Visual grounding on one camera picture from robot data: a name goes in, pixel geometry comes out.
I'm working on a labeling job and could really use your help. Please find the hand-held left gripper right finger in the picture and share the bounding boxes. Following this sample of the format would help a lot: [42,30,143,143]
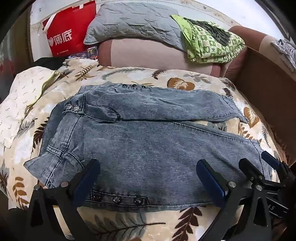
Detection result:
[196,159,278,241]

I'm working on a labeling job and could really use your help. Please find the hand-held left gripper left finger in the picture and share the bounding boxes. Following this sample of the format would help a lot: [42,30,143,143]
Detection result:
[25,159,101,241]

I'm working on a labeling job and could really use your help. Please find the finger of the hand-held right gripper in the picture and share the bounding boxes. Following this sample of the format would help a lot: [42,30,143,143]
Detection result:
[262,151,290,179]
[239,158,269,186]

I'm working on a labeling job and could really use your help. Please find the blue denim pants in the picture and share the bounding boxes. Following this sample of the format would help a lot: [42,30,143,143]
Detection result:
[24,84,273,212]

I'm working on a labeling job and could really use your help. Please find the leaf print blanket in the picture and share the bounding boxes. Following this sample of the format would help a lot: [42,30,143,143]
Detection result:
[0,58,292,241]

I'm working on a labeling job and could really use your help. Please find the white small print sheet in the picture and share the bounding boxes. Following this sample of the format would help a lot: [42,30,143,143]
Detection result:
[0,66,58,149]

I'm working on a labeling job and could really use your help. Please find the grey crumpled cloth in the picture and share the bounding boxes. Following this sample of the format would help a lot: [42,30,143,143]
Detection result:
[270,38,296,73]

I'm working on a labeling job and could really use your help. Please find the black cloth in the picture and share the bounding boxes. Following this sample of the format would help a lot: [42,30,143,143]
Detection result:
[30,57,68,70]

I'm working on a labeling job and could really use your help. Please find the green patterned cloth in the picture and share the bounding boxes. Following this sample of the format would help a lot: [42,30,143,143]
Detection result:
[171,14,245,64]

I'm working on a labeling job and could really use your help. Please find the clear plastic wrapper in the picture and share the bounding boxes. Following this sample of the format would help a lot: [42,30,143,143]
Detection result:
[69,47,100,60]

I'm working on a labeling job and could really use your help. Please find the pink brown cushion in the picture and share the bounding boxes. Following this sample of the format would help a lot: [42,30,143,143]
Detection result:
[222,25,275,79]
[97,37,223,77]

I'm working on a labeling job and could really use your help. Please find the red shopping bag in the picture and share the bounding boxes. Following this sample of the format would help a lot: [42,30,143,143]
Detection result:
[42,0,97,58]

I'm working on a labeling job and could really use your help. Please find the grey quilted pillow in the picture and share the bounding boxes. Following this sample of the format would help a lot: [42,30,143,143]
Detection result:
[83,3,185,50]

